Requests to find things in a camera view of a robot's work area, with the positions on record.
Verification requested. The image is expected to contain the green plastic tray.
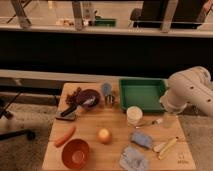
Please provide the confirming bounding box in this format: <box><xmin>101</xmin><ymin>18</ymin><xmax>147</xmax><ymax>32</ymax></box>
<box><xmin>119</xmin><ymin>79</ymin><xmax>166</xmax><ymax>113</ymax></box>

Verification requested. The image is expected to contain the blue crumpled cloth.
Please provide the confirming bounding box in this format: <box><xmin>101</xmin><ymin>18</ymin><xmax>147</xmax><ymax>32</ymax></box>
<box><xmin>119</xmin><ymin>146</ymin><xmax>149</xmax><ymax>171</ymax></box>

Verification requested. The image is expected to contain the orange carrot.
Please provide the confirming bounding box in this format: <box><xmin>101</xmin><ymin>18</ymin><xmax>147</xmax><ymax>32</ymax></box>
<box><xmin>54</xmin><ymin>126</ymin><xmax>76</xmax><ymax>148</ymax></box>

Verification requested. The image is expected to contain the red bowl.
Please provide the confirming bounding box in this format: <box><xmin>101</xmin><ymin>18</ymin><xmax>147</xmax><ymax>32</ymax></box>
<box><xmin>62</xmin><ymin>139</ymin><xmax>90</xmax><ymax>170</ymax></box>

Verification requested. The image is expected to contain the blue sponge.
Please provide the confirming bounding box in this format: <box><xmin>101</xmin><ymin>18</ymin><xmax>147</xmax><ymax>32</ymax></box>
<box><xmin>131</xmin><ymin>132</ymin><xmax>153</xmax><ymax>149</ymax></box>

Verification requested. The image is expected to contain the dark purple bowl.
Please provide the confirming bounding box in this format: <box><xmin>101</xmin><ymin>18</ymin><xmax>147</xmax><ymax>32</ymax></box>
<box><xmin>77</xmin><ymin>89</ymin><xmax>100</xmax><ymax>108</ymax></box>

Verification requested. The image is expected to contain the blue-lidded metal cup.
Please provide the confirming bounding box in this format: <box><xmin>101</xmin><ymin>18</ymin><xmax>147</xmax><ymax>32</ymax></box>
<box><xmin>101</xmin><ymin>83</ymin><xmax>115</xmax><ymax>106</ymax></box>

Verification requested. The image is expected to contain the black-handled spatula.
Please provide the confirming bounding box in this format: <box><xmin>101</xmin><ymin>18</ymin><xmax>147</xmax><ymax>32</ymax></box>
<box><xmin>56</xmin><ymin>106</ymin><xmax>77</xmax><ymax>121</ymax></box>

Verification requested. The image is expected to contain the white lidded jar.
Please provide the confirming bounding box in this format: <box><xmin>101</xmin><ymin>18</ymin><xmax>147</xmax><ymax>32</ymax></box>
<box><xmin>126</xmin><ymin>106</ymin><xmax>143</xmax><ymax>126</ymax></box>

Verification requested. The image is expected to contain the yellow onion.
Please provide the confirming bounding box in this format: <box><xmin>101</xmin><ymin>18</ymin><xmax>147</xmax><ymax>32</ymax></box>
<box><xmin>97</xmin><ymin>128</ymin><xmax>112</xmax><ymax>144</ymax></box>

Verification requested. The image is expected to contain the dark grape bunch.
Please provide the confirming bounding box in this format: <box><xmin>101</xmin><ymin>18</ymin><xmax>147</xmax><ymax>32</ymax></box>
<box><xmin>65</xmin><ymin>87</ymin><xmax>81</xmax><ymax>105</ymax></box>

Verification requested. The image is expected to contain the black chair background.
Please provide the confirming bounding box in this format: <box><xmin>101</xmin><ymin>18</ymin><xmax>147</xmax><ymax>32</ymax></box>
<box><xmin>130</xmin><ymin>0</ymin><xmax>213</xmax><ymax>29</ymax></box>

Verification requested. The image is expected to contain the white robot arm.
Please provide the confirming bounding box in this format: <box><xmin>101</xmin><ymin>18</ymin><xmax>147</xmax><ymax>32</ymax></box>
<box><xmin>159</xmin><ymin>66</ymin><xmax>213</xmax><ymax>128</ymax></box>

